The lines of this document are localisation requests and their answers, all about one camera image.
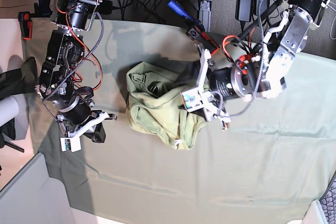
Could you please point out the blue orange clamp centre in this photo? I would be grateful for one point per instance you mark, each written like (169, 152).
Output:
(196, 30)

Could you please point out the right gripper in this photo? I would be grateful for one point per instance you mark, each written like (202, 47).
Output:
(73, 115)

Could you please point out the sage green table cloth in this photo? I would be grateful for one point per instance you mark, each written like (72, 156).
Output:
(268, 167)

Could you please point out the blue orange clamp left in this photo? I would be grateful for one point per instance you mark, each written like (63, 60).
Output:
(41, 10)

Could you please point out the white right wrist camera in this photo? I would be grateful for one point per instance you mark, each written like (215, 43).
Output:
(72, 144)

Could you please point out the yellow-green T-shirt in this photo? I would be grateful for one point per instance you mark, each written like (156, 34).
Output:
(155, 106)

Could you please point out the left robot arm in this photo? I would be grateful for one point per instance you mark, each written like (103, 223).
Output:
(260, 72)

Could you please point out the aluminium frame post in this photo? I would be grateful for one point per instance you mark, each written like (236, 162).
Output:
(204, 13)

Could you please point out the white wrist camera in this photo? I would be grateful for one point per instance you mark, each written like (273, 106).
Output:
(192, 99)
(72, 144)

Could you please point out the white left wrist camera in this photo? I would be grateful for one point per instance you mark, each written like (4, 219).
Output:
(192, 99)

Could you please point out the blue orange clamp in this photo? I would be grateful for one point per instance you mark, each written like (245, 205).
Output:
(41, 10)
(196, 30)

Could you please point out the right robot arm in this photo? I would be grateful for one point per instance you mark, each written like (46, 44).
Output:
(59, 80)

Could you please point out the dark green cloth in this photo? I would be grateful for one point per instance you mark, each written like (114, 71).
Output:
(19, 81)

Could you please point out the grey bin corner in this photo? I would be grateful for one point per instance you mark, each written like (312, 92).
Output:
(32, 196)

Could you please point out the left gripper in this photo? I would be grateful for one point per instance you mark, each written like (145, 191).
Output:
(214, 88)

